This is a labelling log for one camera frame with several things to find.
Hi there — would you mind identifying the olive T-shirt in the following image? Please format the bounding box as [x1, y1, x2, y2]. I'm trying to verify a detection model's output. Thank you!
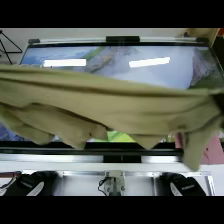
[0, 63, 224, 172]

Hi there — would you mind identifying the pink garment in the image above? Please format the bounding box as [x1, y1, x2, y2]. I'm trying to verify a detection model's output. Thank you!
[175, 130, 224, 166]

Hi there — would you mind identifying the silver frame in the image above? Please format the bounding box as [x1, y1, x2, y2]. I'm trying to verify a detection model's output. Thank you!
[0, 153, 218, 197]

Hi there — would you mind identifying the black cable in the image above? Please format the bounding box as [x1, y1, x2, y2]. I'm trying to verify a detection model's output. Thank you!
[97, 177, 111, 196]

